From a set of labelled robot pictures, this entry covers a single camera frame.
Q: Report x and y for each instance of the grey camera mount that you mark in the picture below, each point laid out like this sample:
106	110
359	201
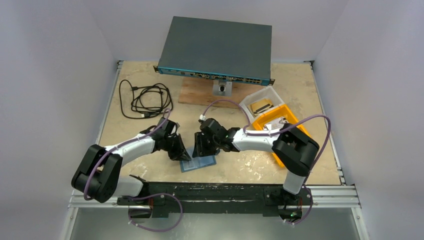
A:
222	88

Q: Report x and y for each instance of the gold cards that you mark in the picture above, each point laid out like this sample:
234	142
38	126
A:
261	106

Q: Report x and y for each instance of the aluminium frame rail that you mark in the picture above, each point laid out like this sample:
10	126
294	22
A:
324	196

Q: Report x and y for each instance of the grey network switch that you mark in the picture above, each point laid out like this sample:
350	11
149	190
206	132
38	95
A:
218	50

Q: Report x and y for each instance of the silver items in bin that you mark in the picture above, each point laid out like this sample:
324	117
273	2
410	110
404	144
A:
276	123

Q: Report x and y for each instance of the blue card holder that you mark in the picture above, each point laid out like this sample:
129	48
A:
197	163

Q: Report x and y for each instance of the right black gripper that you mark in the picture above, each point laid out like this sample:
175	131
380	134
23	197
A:
205	141

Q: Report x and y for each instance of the yellow bin front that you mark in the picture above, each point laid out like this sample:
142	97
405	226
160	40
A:
278	161

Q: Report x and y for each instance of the yellow bin middle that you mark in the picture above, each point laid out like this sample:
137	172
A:
273	114

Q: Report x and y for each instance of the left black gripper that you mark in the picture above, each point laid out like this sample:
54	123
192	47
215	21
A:
180	153

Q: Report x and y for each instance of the wooden board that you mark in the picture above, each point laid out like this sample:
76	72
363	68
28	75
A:
197	91

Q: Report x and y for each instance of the white plastic bin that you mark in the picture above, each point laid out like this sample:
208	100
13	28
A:
265	93

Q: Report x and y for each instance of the yellow bin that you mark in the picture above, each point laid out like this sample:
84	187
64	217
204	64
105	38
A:
273	114
278	161

